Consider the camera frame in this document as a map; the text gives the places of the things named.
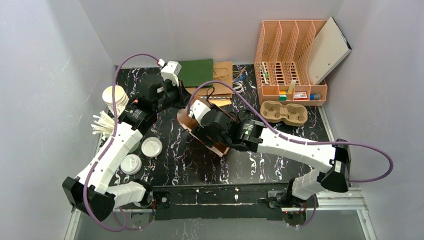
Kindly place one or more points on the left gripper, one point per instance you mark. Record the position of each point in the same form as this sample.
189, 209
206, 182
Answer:
174, 96

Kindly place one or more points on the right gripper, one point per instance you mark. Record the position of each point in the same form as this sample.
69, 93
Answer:
203, 129

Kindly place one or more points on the orange paper bag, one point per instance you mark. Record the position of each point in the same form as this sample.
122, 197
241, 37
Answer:
204, 135

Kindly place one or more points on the white lids partial stack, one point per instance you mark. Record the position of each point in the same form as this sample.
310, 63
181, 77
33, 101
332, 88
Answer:
151, 147

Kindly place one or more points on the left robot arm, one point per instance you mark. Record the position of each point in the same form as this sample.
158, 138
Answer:
90, 191

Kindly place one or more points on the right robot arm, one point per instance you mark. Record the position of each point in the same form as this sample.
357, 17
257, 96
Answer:
330, 163

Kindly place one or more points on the green paper bag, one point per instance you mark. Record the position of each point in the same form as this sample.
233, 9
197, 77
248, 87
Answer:
194, 73

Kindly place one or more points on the green cup of straws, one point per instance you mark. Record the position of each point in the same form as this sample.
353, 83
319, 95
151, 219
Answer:
103, 125

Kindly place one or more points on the stack of pulp cup carriers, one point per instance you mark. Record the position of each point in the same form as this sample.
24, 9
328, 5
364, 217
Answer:
291, 114

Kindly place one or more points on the white cup lids stack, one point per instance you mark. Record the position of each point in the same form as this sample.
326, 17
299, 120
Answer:
131, 164

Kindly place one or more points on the red small box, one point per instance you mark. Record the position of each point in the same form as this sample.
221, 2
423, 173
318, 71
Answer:
297, 96

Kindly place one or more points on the pink desk file organizer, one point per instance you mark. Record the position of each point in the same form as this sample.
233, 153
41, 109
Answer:
281, 60

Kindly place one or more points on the white board panel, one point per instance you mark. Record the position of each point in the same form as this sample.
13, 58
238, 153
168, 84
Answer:
329, 48

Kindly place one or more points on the metal base rail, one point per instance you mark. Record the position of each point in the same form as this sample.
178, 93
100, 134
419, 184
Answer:
236, 212

